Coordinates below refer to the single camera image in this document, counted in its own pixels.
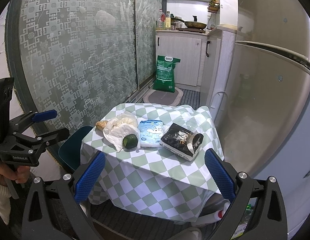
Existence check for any brown bread roll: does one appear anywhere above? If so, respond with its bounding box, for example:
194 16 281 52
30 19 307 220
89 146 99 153
95 120 108 131

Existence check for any dark green avocado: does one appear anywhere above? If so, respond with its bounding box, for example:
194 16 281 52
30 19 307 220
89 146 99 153
122 134 138 149

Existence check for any black snack bag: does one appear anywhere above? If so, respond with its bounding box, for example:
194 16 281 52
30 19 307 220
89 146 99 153
160 123 204 162

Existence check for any blue white tissue pack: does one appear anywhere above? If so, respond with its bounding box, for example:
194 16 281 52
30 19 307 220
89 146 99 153
138 120 164 148

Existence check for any white knit sleeve forearm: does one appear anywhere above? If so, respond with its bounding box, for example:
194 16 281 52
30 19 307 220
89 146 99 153
0 184 11 225

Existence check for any teal plastic trash bin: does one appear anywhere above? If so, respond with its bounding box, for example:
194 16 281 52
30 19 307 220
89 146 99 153
58 126 92 172

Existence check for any white kitchen cabinet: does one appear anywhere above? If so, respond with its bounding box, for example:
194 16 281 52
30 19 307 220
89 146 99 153
155 25 236 110

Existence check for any person's left hand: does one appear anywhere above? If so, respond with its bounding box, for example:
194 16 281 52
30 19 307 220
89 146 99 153
0 162 30 186

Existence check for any green white checkered tablecloth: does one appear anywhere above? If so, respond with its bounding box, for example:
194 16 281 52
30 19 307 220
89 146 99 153
80 103 223 222

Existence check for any patterned frosted sliding door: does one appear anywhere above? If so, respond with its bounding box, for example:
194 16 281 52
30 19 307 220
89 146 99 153
5 0 162 133

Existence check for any striped grey floor rug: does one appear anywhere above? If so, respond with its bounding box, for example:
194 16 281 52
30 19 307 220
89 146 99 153
179 88 200 109

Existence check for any oval grey pink mat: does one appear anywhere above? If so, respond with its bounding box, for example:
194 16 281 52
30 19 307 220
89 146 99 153
142 87 184 106

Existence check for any green rice bag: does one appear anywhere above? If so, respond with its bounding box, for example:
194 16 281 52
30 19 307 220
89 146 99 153
153 55 180 93

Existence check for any silver refrigerator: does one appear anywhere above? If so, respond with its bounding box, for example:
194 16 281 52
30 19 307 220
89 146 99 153
210 0 310 235

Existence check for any oil bottle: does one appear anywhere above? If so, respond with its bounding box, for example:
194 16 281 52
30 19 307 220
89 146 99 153
165 11 171 30

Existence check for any frying pan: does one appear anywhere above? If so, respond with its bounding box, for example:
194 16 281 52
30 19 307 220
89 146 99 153
171 15 207 30

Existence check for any wall spice rack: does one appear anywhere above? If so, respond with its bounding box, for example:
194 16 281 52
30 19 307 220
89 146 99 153
208 0 220 13

